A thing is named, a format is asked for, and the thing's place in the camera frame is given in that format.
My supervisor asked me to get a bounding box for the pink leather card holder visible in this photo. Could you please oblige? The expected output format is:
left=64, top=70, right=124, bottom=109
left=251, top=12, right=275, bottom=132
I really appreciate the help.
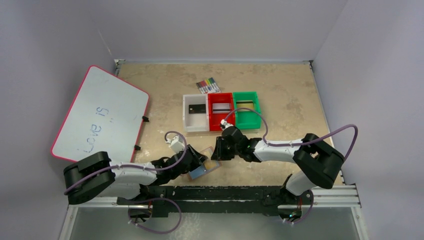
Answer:
left=187, top=146, right=222, bottom=181

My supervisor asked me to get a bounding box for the green plastic bin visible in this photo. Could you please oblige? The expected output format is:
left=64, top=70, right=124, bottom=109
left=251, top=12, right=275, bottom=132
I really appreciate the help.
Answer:
left=232, top=91, right=262, bottom=130

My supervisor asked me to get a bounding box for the white plastic bin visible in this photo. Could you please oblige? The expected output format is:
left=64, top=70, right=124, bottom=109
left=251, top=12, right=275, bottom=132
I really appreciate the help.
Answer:
left=182, top=94, right=210, bottom=133

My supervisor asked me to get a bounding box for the red plastic bin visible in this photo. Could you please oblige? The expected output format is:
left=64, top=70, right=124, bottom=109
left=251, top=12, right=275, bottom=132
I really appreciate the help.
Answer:
left=207, top=92, right=237, bottom=132

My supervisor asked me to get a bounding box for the orange credit card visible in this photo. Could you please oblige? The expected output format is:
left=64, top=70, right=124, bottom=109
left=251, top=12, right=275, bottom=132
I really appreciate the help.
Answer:
left=204, top=159, right=220, bottom=170
left=235, top=100, right=255, bottom=112

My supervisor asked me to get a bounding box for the red framed whiteboard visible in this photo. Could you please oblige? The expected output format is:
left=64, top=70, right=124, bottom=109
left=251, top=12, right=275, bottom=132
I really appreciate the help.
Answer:
left=50, top=65, right=150, bottom=162

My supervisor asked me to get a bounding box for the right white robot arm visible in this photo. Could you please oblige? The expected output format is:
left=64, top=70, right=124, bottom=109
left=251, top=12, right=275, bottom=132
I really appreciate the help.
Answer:
left=211, top=126, right=345, bottom=204

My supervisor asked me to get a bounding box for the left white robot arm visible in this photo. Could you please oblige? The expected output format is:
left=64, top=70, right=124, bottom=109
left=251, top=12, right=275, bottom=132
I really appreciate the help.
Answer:
left=63, top=145, right=208, bottom=205

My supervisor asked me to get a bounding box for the silver credit card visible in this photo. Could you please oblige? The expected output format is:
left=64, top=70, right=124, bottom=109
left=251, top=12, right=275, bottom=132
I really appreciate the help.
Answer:
left=212, top=103, right=232, bottom=114

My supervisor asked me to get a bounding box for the black credit card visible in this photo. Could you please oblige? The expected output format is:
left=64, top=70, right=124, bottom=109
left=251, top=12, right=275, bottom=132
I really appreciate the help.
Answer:
left=188, top=104, right=207, bottom=114

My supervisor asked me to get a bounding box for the pack of coloured markers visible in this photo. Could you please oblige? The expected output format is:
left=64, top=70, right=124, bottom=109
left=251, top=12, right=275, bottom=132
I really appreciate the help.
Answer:
left=195, top=77, right=221, bottom=94

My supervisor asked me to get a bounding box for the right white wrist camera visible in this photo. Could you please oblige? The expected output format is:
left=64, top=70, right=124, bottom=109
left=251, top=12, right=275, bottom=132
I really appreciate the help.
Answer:
left=219, top=119, right=234, bottom=131

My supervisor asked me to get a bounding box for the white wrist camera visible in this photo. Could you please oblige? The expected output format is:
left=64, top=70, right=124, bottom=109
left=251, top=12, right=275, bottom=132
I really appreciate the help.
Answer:
left=219, top=119, right=234, bottom=131
left=165, top=135, right=187, bottom=154

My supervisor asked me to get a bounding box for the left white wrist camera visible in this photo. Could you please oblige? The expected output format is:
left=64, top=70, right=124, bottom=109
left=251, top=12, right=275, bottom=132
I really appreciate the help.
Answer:
left=165, top=135, right=187, bottom=154

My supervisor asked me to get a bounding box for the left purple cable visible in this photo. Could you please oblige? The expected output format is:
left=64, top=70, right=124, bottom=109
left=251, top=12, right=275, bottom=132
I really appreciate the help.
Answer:
left=63, top=131, right=188, bottom=196

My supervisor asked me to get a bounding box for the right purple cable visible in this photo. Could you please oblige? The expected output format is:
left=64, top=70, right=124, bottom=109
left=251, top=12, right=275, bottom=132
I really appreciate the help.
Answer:
left=224, top=107, right=359, bottom=160

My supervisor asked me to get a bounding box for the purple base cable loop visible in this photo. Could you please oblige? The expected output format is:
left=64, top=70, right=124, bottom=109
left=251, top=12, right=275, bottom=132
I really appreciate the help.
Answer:
left=127, top=198, right=182, bottom=234

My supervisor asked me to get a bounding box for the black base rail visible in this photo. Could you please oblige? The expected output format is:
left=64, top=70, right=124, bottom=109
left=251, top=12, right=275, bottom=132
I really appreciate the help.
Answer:
left=117, top=185, right=313, bottom=218

